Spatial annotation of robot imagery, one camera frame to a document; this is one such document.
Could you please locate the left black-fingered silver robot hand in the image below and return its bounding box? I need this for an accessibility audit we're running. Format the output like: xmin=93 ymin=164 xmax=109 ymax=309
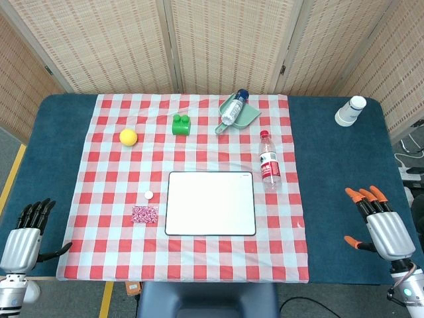
xmin=0 ymin=197 xmax=73 ymax=274

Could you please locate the white rectangular board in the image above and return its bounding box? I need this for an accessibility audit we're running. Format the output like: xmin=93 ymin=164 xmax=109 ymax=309
xmin=164 ymin=171 xmax=257 ymax=237

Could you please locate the dark blue table cover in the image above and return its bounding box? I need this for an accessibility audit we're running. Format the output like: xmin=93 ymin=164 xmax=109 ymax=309
xmin=0 ymin=93 xmax=413 ymax=286

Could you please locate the right orange-tipped silver robot hand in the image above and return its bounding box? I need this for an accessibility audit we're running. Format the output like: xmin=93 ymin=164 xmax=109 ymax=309
xmin=344 ymin=185 xmax=417 ymax=262

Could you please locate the white power strip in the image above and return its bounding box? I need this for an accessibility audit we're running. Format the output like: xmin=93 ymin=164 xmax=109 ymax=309
xmin=397 ymin=165 xmax=424 ymax=182

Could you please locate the clear bottle red label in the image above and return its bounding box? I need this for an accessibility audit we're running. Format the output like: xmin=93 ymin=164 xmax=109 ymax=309
xmin=258 ymin=130 xmax=282 ymax=192

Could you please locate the woven bamboo folding screen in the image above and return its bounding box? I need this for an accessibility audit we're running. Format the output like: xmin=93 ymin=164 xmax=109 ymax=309
xmin=0 ymin=0 xmax=424 ymax=144

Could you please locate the black floor cable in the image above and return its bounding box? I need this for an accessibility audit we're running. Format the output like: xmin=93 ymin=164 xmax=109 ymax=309
xmin=280 ymin=295 xmax=321 ymax=318

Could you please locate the pale green dustpan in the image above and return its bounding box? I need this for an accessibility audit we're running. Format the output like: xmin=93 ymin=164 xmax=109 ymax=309
xmin=214 ymin=93 xmax=262 ymax=135

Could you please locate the clear bottle blue cap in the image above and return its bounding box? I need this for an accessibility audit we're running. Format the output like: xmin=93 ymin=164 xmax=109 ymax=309
xmin=221 ymin=88 xmax=250 ymax=126

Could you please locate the dark blue padded seat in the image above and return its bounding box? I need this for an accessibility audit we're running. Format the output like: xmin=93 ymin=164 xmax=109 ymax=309
xmin=136 ymin=281 xmax=281 ymax=318

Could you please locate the red white checkered tablecloth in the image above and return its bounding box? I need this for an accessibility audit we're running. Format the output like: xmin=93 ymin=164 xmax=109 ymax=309
xmin=55 ymin=93 xmax=311 ymax=284

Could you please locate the green toy building block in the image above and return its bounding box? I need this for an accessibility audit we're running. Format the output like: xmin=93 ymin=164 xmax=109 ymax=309
xmin=171 ymin=114 xmax=192 ymax=136

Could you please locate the yellow ball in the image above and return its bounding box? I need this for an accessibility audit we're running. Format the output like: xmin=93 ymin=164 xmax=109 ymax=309
xmin=119 ymin=128 xmax=138 ymax=147

